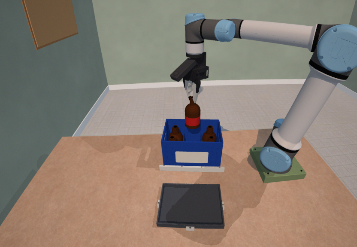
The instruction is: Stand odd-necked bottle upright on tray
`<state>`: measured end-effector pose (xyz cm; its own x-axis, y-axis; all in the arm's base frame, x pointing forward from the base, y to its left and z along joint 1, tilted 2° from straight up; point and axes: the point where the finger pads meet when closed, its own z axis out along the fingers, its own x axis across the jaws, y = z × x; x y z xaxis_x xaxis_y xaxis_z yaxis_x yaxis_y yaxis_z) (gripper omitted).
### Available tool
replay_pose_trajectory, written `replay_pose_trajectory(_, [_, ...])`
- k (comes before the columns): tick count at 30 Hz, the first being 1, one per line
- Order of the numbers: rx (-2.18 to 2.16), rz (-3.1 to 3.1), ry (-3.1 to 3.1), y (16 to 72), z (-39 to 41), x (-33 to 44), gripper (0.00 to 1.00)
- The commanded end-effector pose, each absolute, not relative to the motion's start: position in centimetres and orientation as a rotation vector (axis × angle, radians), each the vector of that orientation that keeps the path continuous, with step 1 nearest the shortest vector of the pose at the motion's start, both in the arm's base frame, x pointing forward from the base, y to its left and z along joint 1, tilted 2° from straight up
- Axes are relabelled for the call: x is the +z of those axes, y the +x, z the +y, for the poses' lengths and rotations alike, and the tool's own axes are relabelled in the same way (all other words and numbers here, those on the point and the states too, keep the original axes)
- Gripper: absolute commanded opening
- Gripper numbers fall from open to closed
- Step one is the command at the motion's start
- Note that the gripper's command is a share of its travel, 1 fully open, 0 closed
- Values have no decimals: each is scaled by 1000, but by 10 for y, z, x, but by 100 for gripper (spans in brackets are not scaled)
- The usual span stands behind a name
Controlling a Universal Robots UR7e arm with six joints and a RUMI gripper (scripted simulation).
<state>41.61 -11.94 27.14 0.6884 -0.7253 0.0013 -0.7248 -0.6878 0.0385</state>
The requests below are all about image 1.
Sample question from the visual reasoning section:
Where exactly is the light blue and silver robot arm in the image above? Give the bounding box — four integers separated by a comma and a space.
185, 13, 357, 174

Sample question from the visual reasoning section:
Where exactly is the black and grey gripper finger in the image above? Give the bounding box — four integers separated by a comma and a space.
183, 77, 194, 100
192, 76, 203, 103

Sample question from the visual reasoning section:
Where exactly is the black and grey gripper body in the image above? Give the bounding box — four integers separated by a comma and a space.
185, 52, 209, 83

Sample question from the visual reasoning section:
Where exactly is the blue plastic crate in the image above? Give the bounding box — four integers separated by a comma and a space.
161, 119, 223, 167

